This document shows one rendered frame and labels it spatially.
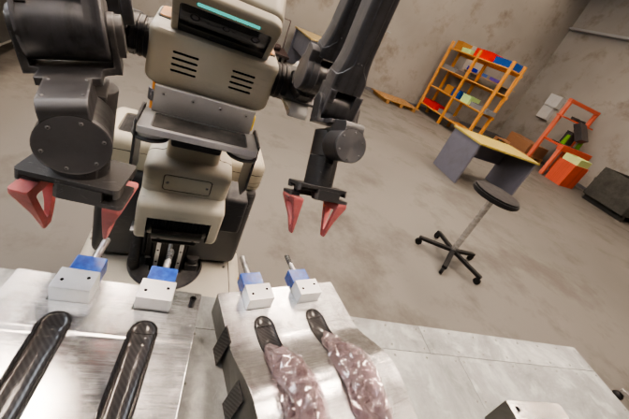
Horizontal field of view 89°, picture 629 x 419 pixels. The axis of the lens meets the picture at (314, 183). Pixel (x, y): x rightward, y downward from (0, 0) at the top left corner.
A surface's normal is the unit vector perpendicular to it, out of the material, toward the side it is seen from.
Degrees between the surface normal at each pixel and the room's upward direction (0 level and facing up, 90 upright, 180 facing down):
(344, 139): 65
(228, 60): 98
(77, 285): 0
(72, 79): 14
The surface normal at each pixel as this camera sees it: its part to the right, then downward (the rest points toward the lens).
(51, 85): 0.18, -0.77
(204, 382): 0.36, -0.82
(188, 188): 0.19, 0.66
